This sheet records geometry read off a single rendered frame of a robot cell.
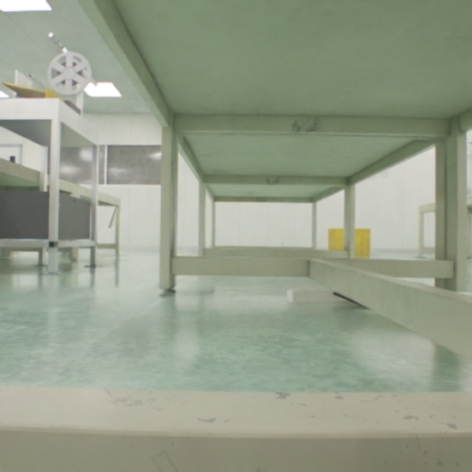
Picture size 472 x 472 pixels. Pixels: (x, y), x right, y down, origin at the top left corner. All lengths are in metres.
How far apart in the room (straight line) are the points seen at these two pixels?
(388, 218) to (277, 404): 8.05
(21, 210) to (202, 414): 2.55
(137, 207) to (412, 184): 5.63
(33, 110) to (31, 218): 0.66
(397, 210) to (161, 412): 8.15
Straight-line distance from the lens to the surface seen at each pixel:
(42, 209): 2.62
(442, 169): 1.80
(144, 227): 7.83
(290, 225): 7.67
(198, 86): 1.33
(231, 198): 4.35
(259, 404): 0.18
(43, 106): 2.69
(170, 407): 0.18
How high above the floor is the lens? 0.22
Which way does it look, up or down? 1 degrees up
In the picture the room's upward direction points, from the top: 1 degrees clockwise
